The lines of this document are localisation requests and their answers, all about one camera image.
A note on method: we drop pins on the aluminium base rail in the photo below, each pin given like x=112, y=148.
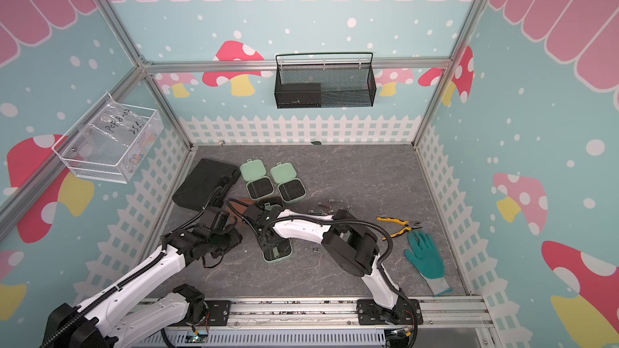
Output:
x=322, y=312

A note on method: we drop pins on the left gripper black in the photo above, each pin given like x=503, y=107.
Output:
x=235, y=239

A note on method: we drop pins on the green clipper case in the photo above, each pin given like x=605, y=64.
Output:
x=272, y=245
x=258, y=183
x=289, y=186

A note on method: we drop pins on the yellow handled pliers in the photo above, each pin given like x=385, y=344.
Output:
x=406, y=226

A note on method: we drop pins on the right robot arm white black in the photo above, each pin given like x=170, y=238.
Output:
x=351, y=243

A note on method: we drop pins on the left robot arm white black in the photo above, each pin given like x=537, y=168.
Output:
x=109, y=318

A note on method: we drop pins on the black plastic tool case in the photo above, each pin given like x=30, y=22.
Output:
x=207, y=185

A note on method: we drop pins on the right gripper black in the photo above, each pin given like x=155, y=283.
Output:
x=259, y=237

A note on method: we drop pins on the clear acrylic wall bin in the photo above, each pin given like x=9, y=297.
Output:
x=110, y=142

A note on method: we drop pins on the black wire mesh basket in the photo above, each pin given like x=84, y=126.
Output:
x=346, y=79

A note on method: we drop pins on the green work glove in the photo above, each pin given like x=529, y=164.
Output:
x=424, y=255

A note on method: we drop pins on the black box in basket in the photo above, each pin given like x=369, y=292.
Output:
x=298, y=95

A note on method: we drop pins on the brown clipper case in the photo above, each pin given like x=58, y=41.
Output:
x=239, y=203

